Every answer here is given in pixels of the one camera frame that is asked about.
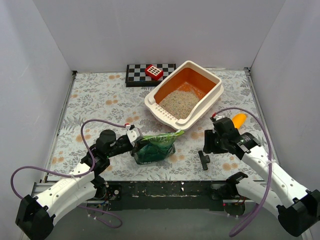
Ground green litter bag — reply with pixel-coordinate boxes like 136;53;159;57
133;130;185;165

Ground yellow plastic scoop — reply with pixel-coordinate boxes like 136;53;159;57
232;113;247;129

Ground black bag clip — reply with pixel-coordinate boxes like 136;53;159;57
198;150;211;171

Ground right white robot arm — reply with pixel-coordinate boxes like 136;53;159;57
203;117;320;237

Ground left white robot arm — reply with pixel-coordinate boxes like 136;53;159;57
15;126;142;240

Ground cat litter pile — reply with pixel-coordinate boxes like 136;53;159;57
159;90;200;120

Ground white orange litter box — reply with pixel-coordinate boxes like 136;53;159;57
144;60;224;131

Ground floral tablecloth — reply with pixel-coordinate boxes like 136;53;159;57
48;68;266;181

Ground black white checkerboard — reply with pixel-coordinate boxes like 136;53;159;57
125;63;177;87

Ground red white grid block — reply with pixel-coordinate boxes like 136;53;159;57
144;64;164;81

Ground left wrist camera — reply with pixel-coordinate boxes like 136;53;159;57
125;124;143;147

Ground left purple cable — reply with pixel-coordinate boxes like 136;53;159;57
10;119;131;228

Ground purple cable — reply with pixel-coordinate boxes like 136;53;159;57
211;107;273;238
10;119;131;228

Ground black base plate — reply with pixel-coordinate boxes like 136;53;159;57
79;180;247;211

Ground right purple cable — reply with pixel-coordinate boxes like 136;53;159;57
211;107;273;238

